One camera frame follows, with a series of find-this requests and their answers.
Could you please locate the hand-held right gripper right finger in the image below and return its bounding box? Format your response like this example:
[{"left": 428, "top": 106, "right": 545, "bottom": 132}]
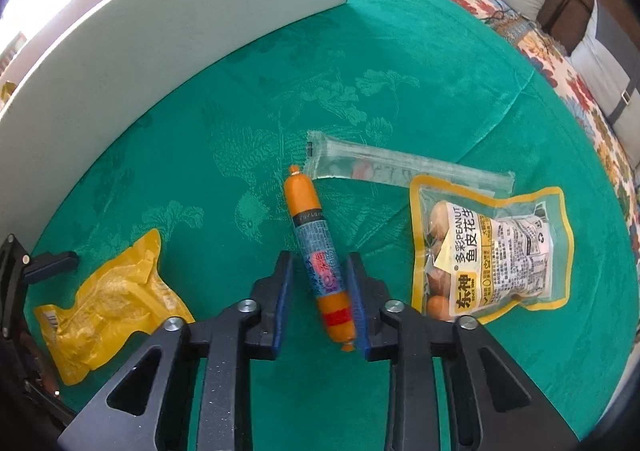
[{"left": 348, "top": 252, "right": 583, "bottom": 451}]

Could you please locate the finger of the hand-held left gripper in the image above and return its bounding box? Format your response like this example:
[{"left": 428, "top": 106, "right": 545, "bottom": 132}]
[{"left": 24, "top": 250, "right": 80, "bottom": 283}]

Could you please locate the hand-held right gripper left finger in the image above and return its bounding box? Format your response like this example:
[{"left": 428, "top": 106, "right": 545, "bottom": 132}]
[{"left": 57, "top": 251, "right": 294, "bottom": 451}]

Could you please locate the yellow vacuum snack packet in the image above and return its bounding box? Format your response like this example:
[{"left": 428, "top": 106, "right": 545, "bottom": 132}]
[{"left": 32, "top": 228, "right": 196, "bottom": 386}]

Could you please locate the orange sausage blue label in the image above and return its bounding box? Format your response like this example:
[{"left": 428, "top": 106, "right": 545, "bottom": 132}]
[{"left": 283, "top": 165, "right": 358, "bottom": 353}]

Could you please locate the clear long snack packet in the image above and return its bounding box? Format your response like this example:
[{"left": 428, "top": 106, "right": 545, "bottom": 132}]
[{"left": 305, "top": 130, "right": 516, "bottom": 196}]

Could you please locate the yellow peanut packet white label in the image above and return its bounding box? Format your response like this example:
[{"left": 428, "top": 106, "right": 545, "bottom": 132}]
[{"left": 409, "top": 175, "right": 575, "bottom": 324}]

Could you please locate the green blanket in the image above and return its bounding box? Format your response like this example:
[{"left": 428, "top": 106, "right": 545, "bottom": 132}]
[{"left": 30, "top": 0, "right": 636, "bottom": 451}]

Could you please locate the white board panel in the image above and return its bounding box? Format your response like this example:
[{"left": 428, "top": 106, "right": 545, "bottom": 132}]
[{"left": 0, "top": 0, "right": 358, "bottom": 252}]

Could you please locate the floral bedsheet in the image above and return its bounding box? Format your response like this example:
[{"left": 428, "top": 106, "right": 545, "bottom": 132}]
[{"left": 355, "top": 0, "right": 640, "bottom": 282}]

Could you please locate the brown headboard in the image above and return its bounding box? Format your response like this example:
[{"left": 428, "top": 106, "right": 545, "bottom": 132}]
[{"left": 537, "top": 0, "right": 640, "bottom": 56}]

